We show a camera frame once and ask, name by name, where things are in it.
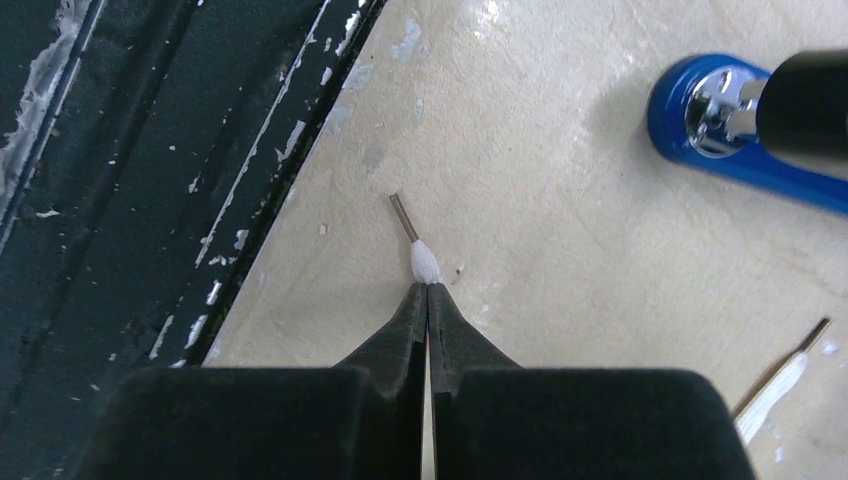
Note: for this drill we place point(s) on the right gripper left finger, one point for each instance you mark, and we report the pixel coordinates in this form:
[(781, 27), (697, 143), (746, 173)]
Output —
[(359, 419)]

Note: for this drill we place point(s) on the white shoelace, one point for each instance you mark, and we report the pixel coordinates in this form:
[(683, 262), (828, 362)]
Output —
[(425, 268)]

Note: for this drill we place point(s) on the blue black stapler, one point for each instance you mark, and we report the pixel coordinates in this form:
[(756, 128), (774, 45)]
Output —
[(784, 131)]

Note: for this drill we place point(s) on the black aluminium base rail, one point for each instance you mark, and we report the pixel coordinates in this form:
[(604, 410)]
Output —
[(168, 151)]

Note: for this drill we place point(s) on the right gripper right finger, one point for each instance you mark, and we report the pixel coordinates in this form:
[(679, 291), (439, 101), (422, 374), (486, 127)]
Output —
[(494, 419)]

